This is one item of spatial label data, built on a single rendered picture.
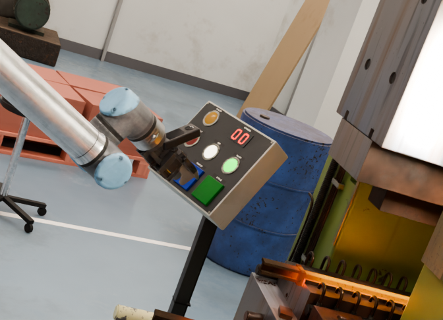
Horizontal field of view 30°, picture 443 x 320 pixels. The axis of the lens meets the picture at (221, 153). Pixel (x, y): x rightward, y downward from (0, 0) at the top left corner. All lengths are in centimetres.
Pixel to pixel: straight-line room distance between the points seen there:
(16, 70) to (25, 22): 671
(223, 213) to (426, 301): 74
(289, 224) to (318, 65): 201
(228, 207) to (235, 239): 237
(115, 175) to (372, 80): 62
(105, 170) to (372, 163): 60
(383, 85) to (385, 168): 18
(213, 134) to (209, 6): 765
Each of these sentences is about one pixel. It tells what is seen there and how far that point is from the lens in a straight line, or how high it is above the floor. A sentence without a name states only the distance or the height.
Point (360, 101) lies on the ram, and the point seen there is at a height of 142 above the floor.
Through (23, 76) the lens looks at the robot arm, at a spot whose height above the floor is 125.
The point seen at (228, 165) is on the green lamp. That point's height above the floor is 109.
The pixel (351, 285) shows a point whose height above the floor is 101.
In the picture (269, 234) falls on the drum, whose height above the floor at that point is 28.
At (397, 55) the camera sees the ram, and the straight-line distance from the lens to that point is 184.
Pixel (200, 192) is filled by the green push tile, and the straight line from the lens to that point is 231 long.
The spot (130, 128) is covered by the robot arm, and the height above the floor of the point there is 116.
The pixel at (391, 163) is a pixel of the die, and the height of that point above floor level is 133.
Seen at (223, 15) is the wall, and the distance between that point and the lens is 1012.
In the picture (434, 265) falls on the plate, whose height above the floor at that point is 120.
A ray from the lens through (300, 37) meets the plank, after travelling 883.
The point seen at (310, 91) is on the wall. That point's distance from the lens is 637.
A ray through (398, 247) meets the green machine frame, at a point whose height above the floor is 107.
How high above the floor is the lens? 163
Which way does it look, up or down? 13 degrees down
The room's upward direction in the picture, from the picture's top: 20 degrees clockwise
